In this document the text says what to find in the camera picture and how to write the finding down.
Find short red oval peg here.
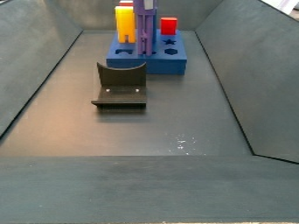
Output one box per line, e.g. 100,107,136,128
160,17,178,35

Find black curved stand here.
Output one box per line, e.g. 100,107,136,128
91,64,147,107

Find tall red rectangular peg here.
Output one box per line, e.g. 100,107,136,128
119,0,134,6

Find yellow arch peg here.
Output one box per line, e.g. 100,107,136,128
115,6,136,43

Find silver blue gripper finger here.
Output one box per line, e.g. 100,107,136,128
144,0,154,10

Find blue cylinder peg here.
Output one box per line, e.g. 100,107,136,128
152,13,156,44

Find purple three prong peg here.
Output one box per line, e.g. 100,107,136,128
134,0,156,56

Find blue peg board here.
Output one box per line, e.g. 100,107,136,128
107,31,187,75

